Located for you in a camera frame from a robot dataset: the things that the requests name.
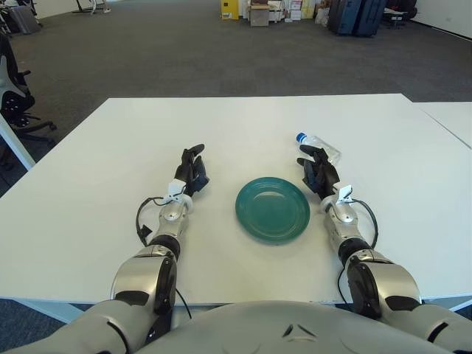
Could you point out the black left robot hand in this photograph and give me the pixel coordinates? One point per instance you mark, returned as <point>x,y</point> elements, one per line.
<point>190,173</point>

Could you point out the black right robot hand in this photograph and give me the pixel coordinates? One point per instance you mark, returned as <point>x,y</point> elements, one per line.
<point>324,177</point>

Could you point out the clear plastic bottle blue cap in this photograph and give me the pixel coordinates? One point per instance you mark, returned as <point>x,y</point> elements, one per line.
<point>333,153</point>

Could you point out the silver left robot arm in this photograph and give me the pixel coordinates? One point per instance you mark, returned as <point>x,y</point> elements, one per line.
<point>147,273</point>

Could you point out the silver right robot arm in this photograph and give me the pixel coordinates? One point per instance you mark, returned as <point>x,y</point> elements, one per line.
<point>383,280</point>

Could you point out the green round plate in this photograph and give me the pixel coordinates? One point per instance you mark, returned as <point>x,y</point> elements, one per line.
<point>273,210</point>

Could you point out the grey robot torso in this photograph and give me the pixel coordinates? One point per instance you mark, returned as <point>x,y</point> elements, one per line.
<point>295,332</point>

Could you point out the white bag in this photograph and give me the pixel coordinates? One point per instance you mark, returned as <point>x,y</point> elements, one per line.
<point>322,16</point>

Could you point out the blue suitcase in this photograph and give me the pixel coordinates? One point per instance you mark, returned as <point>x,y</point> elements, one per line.
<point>343,16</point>

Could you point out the dark navy suitcase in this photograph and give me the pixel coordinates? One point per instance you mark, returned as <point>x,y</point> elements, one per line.
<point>370,16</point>

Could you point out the yellow cabinet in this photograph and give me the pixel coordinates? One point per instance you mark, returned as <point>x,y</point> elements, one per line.
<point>229,9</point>

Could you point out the stack of white boxes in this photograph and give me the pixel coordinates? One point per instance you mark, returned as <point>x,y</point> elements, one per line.
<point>300,9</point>

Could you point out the brown cardboard box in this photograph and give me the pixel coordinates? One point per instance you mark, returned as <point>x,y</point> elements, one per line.
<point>259,17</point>

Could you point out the white shelf unit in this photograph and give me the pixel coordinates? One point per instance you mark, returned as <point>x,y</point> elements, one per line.
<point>278,13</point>

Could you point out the white desk leg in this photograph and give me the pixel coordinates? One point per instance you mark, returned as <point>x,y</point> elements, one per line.
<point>18,147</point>

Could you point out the distant black chair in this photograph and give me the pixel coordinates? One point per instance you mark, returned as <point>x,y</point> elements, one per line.
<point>398,13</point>

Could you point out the black office chair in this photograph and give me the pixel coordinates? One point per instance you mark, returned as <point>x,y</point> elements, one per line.
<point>16,103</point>

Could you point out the black stand legs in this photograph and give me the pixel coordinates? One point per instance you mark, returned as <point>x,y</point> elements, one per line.
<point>86,7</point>

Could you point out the grey suitcase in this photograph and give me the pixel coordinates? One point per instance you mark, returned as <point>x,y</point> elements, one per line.
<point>24,20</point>

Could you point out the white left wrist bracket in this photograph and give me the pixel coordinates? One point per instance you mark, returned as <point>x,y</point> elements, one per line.
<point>175,188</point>

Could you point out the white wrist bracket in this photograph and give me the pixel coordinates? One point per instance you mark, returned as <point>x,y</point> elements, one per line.
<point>343,193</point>
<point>175,188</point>

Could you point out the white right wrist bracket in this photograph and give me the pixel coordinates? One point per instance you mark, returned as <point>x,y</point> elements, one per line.
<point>343,193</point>

